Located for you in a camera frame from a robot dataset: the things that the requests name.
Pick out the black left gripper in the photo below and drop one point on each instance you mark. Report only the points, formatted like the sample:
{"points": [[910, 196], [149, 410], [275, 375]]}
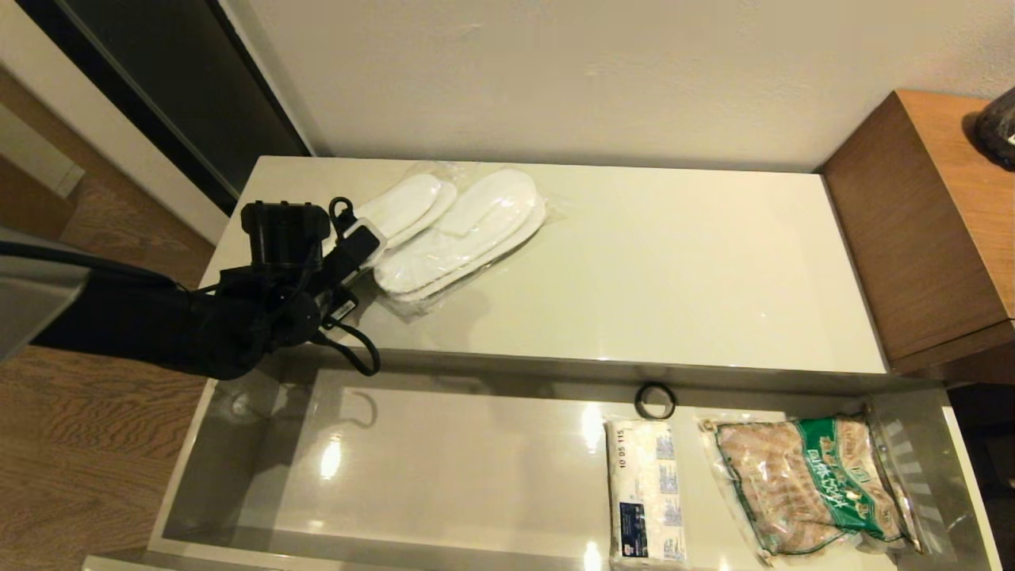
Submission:
{"points": [[337, 277]]}

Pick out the white slippers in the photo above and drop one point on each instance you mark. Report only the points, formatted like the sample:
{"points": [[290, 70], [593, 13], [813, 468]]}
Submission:
{"points": [[468, 230], [404, 202]]}

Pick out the floral tissue pack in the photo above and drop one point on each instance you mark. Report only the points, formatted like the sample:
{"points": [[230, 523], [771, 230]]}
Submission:
{"points": [[646, 492]]}

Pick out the glossy white drawer cabinet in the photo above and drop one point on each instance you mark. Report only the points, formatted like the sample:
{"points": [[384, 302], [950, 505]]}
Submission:
{"points": [[674, 262]]}

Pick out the dark sliding door panel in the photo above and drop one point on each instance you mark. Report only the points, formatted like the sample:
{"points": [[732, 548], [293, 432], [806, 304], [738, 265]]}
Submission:
{"points": [[182, 87]]}

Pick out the brown wooden furniture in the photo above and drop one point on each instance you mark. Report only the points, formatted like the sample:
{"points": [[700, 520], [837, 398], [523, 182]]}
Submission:
{"points": [[24, 214]]}

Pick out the black tape roll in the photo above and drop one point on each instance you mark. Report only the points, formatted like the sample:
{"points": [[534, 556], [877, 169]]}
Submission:
{"points": [[639, 400]]}

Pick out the green snack bag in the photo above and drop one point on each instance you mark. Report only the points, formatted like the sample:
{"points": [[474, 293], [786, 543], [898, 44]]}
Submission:
{"points": [[809, 484]]}

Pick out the brown wooden side cabinet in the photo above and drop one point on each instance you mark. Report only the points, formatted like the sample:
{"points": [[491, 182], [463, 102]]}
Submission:
{"points": [[912, 238]]}

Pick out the dark round object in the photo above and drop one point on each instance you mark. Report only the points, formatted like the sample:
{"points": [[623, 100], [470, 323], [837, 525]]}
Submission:
{"points": [[1001, 131]]}

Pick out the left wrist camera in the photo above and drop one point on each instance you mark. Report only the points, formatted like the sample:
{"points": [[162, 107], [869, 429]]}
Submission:
{"points": [[363, 238]]}

